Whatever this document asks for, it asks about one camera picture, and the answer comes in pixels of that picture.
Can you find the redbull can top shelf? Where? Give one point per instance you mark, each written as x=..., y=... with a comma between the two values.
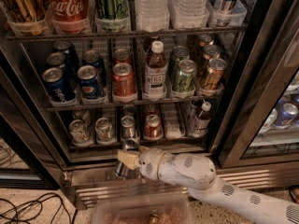
x=224, y=8

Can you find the front gold can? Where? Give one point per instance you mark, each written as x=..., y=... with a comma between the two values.
x=214, y=71

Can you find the clear water bottle right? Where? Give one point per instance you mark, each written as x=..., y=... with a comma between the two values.
x=188, y=14

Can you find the rear gold can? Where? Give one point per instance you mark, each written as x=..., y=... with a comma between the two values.
x=197, y=45

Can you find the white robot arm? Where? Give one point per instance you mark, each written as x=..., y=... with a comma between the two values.
x=198, y=175

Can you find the front left pepsi can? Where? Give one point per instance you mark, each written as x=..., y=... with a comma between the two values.
x=57, y=85

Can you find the green can top shelf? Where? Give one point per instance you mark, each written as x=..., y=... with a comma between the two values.
x=112, y=15

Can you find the tea bottle bottom shelf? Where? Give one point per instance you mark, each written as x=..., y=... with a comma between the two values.
x=200, y=119

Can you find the rear orange soda can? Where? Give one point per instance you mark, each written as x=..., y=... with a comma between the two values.
x=122, y=55

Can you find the clear water bottle left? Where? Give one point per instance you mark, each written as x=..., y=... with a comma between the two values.
x=152, y=15

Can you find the tea bottle middle shelf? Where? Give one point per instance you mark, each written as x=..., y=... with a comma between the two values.
x=155, y=68

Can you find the blue can right fridge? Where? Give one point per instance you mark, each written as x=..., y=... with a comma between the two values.
x=287, y=112

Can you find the red coca-cola can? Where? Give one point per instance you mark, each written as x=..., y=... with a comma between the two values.
x=69, y=14

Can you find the clear water bottle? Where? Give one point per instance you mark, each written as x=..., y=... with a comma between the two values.
x=188, y=14
x=152, y=15

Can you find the white sprite can left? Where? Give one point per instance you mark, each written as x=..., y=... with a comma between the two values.
x=79, y=131

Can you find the red soda can bottom shelf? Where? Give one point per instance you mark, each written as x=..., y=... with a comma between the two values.
x=153, y=126

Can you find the gold can top shelf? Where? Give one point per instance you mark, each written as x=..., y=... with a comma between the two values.
x=28, y=12

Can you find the clear plastic bin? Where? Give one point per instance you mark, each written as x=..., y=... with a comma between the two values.
x=169, y=208

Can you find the orange soda can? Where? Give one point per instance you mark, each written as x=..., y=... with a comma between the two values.
x=123, y=78
x=122, y=55

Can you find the rear left pepsi can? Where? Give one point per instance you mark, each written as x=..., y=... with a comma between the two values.
x=69, y=50

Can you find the rear red can bottom shelf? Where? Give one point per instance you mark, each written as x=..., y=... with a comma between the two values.
x=151, y=109

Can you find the white sprite can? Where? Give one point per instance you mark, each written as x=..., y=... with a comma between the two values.
x=79, y=131
x=104, y=130

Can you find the white can right fridge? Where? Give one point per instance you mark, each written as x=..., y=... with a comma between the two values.
x=269, y=121

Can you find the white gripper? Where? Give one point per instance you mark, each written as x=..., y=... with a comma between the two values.
x=149, y=163

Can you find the front orange soda can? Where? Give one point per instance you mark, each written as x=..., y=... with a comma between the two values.
x=123, y=78

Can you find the rear green can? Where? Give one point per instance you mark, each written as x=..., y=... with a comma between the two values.
x=177, y=54

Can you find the middle left pepsi can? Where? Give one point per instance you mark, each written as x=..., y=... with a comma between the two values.
x=59, y=60

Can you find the pepsi can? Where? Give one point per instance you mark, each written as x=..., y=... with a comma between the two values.
x=88, y=80
x=69, y=50
x=59, y=60
x=57, y=85
x=93, y=57

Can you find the rear white can bottom left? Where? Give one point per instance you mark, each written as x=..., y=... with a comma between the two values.
x=83, y=114

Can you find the front green can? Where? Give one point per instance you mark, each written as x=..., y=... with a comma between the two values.
x=185, y=72

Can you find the middle gold can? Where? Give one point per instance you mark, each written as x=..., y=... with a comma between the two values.
x=208, y=52

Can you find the blue silver redbull can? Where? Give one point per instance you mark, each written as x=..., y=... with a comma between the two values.
x=129, y=144

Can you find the right fridge glass door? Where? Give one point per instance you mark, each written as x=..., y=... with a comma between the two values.
x=245, y=146

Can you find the stainless steel fridge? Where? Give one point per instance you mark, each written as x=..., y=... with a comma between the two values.
x=37, y=131

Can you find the tea bottle shelf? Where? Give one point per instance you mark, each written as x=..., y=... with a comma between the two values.
x=200, y=119
x=155, y=68

